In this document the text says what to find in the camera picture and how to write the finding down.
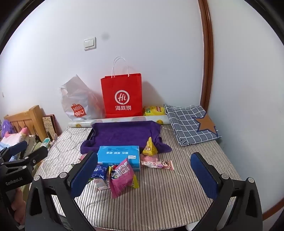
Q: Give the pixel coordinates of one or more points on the pink cartoon print snack bar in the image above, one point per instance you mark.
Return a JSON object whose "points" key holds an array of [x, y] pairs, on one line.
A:
{"points": [[159, 164]]}

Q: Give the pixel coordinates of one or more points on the purple towel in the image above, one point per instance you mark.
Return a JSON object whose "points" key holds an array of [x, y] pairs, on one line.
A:
{"points": [[124, 133]]}

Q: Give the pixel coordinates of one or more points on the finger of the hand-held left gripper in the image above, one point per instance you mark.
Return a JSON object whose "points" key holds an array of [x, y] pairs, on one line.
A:
{"points": [[35, 155], [17, 148]]}

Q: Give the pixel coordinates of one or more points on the pink white plush toy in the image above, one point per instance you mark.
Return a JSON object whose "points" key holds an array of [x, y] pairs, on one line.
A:
{"points": [[20, 135]]}

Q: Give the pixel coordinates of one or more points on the blue tissue pack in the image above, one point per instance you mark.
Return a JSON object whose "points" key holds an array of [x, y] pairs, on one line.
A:
{"points": [[117, 155]]}

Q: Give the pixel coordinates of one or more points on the brown wooden door frame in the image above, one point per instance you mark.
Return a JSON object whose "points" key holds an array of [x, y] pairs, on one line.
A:
{"points": [[206, 55]]}

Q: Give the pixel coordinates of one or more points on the checked cloth with star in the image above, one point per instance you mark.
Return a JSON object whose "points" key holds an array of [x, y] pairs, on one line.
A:
{"points": [[184, 124]]}

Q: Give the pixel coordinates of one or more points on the magenta snack packet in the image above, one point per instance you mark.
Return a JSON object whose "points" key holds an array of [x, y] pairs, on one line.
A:
{"points": [[122, 177]]}

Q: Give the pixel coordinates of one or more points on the white plastic bag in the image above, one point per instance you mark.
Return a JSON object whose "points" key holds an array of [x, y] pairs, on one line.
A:
{"points": [[77, 100]]}

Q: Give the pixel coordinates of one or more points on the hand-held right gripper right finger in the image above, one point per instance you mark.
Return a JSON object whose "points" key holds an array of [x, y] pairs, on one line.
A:
{"points": [[203, 175]]}

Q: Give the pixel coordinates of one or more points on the yellow triangular snack packet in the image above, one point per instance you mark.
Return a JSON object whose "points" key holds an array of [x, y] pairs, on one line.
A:
{"points": [[149, 148]]}

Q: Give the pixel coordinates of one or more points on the purple plush toy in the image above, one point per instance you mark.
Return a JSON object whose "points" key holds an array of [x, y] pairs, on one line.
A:
{"points": [[6, 127]]}

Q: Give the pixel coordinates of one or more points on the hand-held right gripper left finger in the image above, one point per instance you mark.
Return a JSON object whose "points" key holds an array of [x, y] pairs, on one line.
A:
{"points": [[85, 173]]}

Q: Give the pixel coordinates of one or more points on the white light switch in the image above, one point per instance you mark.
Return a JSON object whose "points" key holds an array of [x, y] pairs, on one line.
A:
{"points": [[90, 43]]}

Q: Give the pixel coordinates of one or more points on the brown patterned book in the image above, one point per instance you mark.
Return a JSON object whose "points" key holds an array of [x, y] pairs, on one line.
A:
{"points": [[49, 126]]}

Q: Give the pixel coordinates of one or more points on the blue cookie packet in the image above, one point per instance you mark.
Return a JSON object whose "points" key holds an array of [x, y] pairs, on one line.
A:
{"points": [[99, 172]]}

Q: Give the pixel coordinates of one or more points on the pale pink snack packet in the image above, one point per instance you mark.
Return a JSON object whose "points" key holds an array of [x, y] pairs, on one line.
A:
{"points": [[101, 184]]}

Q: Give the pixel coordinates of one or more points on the teal white box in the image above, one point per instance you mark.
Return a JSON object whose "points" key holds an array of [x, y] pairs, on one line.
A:
{"points": [[46, 142]]}

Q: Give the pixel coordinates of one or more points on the red paper bag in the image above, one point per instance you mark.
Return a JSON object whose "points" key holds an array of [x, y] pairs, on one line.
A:
{"points": [[122, 88]]}

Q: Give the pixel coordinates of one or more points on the small pink snack packet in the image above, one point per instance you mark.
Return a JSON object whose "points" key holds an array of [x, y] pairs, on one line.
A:
{"points": [[148, 158]]}

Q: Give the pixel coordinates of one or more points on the fruit print paper roll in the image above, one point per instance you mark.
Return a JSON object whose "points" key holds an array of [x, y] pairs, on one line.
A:
{"points": [[77, 124]]}

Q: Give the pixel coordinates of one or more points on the yellow chips bag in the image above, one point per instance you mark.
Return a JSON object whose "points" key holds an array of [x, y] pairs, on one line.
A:
{"points": [[153, 111]]}

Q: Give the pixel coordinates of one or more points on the striped bed sheet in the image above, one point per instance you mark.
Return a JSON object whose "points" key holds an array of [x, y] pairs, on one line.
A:
{"points": [[166, 200]]}

